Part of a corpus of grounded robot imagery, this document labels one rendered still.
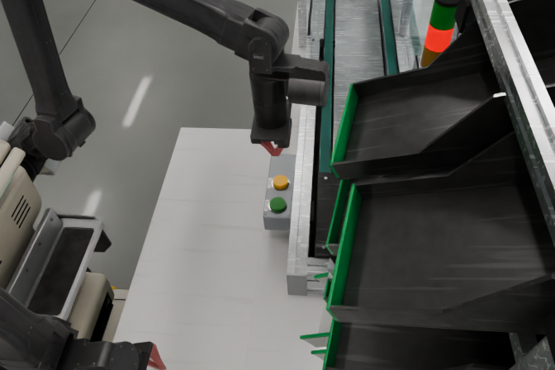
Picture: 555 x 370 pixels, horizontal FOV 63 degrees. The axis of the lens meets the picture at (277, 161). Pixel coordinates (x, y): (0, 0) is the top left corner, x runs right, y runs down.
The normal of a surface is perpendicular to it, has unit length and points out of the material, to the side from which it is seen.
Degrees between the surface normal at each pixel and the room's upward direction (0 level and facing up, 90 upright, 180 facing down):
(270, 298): 0
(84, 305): 8
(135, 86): 0
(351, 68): 0
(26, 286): 90
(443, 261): 25
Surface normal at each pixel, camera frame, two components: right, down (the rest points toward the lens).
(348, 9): -0.06, -0.65
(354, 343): -0.46, -0.66
